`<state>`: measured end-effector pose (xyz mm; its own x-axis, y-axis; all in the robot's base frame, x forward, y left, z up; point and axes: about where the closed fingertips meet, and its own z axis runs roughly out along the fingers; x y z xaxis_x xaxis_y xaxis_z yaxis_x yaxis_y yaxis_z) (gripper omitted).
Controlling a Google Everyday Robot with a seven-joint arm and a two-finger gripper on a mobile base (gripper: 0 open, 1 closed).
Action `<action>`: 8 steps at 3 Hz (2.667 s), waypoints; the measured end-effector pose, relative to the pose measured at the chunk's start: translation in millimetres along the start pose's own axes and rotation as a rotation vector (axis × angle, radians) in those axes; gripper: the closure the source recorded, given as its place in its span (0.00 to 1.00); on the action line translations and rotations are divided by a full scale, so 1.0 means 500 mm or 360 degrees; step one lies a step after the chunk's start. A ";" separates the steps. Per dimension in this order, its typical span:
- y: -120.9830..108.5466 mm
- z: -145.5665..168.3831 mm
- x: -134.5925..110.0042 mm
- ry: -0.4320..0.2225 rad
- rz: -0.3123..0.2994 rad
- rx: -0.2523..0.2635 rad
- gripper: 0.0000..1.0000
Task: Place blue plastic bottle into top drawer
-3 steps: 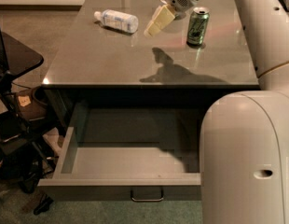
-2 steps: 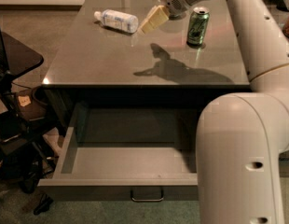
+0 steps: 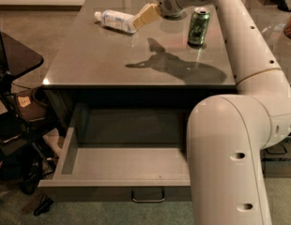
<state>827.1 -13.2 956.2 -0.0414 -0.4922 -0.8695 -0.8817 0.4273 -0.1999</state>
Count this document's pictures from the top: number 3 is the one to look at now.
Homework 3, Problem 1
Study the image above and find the green soda can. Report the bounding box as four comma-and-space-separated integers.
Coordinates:
188, 7, 210, 46

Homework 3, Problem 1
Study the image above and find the black side table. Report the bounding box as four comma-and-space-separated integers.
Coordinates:
0, 32, 44, 79

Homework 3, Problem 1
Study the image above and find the open grey top drawer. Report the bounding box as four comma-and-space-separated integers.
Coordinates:
39, 104, 191, 202

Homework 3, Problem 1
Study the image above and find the clear blue plastic bottle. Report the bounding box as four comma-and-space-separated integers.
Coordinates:
94, 9, 137, 34

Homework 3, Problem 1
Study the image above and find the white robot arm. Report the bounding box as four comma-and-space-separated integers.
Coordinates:
151, 0, 291, 225

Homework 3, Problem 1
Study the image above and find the metal drawer handle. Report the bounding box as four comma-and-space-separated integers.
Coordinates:
130, 187, 165, 203

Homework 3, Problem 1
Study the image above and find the white ceramic bowl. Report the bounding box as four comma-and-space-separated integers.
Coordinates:
162, 9, 183, 18

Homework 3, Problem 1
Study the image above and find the black cart frame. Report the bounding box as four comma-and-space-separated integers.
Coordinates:
0, 75, 65, 195

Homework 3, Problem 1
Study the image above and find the brown bag with tag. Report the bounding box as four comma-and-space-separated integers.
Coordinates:
14, 87, 52, 122

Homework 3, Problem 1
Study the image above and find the grey lower side drawer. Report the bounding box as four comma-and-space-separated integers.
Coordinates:
263, 160, 291, 178

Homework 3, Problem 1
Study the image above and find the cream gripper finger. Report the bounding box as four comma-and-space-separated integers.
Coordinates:
132, 3, 161, 30

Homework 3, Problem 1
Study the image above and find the grey middle side drawer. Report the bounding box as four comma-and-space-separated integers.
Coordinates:
262, 136, 291, 161

